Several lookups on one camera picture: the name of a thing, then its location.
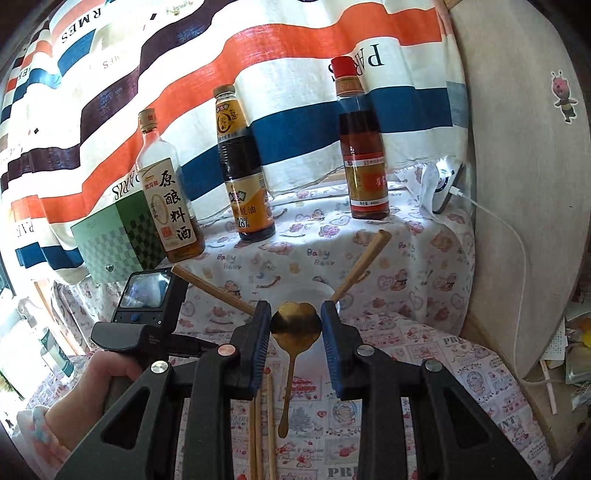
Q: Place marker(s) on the stamp printed tablecloth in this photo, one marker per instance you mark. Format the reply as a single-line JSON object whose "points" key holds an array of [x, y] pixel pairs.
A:
{"points": [[480, 369]]}

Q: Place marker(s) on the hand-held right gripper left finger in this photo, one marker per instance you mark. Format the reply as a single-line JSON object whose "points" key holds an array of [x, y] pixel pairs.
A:
{"points": [[262, 350]]}

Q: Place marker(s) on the dark sauce bottle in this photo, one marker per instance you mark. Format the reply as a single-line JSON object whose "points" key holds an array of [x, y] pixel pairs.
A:
{"points": [[244, 184]]}

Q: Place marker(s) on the green checkered board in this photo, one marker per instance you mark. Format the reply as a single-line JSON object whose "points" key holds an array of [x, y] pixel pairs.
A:
{"points": [[115, 240]]}

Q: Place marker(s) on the clear cooking wine bottle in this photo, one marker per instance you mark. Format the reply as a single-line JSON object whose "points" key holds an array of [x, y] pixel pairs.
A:
{"points": [[171, 207]]}

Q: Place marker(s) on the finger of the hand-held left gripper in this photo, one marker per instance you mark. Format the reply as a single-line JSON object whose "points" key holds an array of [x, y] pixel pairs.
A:
{"points": [[189, 347]]}

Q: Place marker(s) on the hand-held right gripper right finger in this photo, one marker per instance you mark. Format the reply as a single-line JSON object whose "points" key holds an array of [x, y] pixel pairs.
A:
{"points": [[330, 355]]}

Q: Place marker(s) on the gold metal spoon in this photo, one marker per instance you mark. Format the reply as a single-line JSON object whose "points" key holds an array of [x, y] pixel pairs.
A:
{"points": [[295, 323]]}

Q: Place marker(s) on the white charging device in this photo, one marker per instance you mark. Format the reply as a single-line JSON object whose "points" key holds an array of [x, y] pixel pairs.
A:
{"points": [[445, 184]]}

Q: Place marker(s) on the bear printed cloth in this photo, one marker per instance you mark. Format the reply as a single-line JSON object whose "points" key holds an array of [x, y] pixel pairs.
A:
{"points": [[314, 249]]}

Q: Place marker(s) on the pile of papers and packets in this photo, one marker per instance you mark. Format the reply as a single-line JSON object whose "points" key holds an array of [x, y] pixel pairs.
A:
{"points": [[572, 360]]}

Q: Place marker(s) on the striped curtain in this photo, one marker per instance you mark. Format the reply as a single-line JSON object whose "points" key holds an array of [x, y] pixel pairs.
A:
{"points": [[277, 46]]}

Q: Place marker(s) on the translucent plastic cup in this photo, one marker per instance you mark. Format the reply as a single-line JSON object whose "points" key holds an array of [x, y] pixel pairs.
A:
{"points": [[300, 293]]}

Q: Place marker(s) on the person's left hand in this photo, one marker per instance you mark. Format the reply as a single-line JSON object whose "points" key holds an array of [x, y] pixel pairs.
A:
{"points": [[87, 397]]}

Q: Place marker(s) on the wooden chopstick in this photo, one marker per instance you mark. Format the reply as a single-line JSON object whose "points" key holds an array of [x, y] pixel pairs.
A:
{"points": [[207, 288], [270, 438], [364, 263], [255, 443]]}

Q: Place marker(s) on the red cap oil bottle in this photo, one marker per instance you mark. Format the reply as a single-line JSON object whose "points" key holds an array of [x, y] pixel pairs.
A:
{"points": [[364, 161]]}

